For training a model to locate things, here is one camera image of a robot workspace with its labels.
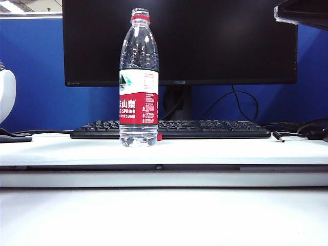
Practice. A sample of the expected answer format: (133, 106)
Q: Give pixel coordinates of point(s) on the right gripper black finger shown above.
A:
(307, 20)
(307, 6)

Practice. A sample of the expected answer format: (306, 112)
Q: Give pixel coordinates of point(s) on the clear plastic water bottle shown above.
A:
(138, 51)

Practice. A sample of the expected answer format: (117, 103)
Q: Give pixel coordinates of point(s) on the red plastic bottle cap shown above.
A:
(159, 136)

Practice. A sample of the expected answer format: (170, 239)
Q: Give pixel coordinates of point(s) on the black computer monitor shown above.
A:
(217, 38)

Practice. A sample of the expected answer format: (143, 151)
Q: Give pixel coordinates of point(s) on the black computer keyboard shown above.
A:
(205, 128)

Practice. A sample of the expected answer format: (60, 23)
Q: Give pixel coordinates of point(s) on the black monitor stand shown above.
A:
(179, 102)

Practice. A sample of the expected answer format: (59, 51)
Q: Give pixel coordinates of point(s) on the white raised desk board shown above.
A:
(205, 151)

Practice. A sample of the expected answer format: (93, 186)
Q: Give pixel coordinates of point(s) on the blue office partition panel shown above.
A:
(38, 77)

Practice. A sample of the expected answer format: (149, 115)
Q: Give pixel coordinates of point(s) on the white desk fan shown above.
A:
(6, 97)

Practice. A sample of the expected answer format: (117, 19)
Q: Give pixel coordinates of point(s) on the dark grey cloth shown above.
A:
(12, 139)

